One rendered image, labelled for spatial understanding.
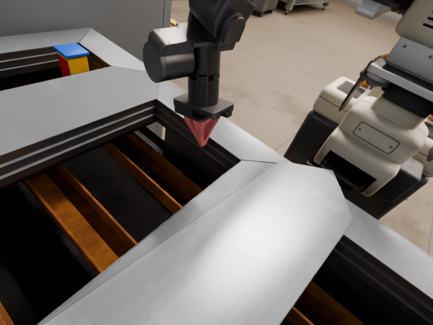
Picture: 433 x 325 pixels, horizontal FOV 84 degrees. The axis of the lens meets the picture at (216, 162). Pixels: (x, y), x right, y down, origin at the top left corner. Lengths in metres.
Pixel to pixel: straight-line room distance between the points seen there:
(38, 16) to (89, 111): 0.44
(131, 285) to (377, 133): 0.77
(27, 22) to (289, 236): 0.88
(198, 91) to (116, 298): 0.32
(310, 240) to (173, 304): 0.24
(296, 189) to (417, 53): 0.46
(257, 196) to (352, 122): 0.51
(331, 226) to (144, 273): 0.33
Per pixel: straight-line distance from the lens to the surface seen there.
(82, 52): 0.76
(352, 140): 0.89
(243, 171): 0.49
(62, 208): 0.65
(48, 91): 0.65
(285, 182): 0.50
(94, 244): 0.59
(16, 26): 0.94
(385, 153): 0.91
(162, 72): 0.37
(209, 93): 0.44
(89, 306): 0.35
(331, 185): 0.57
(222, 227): 0.40
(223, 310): 0.36
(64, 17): 0.98
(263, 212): 0.44
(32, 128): 0.56
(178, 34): 0.39
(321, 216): 0.49
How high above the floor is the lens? 1.20
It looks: 44 degrees down
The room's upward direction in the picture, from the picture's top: 18 degrees clockwise
